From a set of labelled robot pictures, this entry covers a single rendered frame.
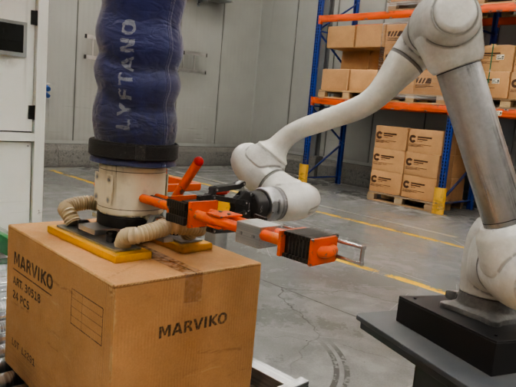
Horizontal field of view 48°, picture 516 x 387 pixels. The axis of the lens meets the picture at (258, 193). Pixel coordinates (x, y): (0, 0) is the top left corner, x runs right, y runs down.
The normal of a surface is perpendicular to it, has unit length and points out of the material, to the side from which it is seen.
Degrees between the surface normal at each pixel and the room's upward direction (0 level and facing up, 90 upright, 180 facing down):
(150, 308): 90
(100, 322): 90
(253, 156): 62
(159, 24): 77
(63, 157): 90
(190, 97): 90
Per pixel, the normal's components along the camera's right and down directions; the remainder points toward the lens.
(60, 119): 0.69, 0.17
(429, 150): -0.70, 0.09
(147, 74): 0.40, -0.19
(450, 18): -0.11, -0.02
